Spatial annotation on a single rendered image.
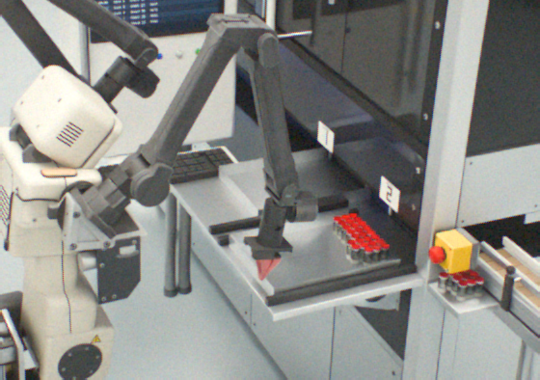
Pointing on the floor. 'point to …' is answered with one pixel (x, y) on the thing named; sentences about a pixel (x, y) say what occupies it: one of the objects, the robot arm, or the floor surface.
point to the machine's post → (445, 161)
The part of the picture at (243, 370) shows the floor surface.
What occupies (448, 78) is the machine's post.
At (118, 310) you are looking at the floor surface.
